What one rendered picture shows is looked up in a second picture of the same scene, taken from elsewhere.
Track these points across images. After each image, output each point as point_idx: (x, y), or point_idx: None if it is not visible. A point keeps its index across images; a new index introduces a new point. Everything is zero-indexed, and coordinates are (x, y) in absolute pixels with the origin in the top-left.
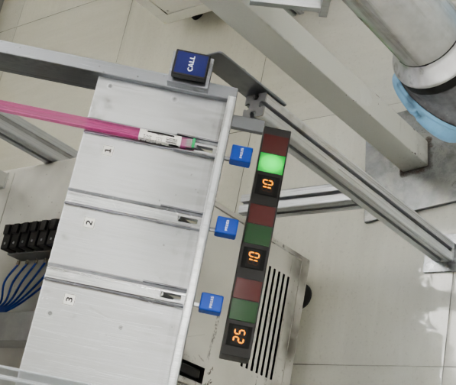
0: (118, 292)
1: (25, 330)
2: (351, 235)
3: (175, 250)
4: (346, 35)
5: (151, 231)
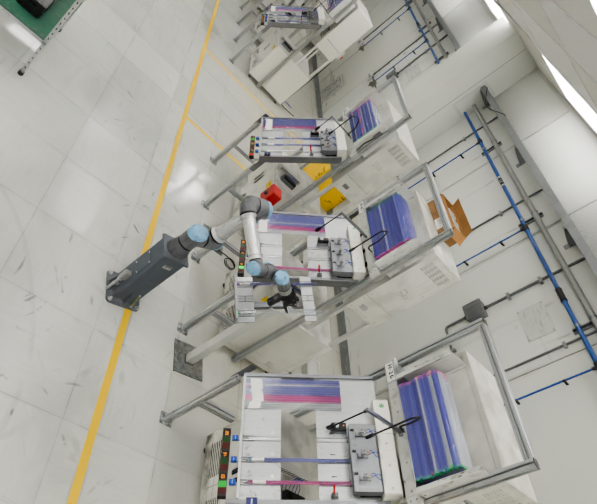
0: (267, 244)
1: None
2: None
3: None
4: (208, 422)
5: (263, 253)
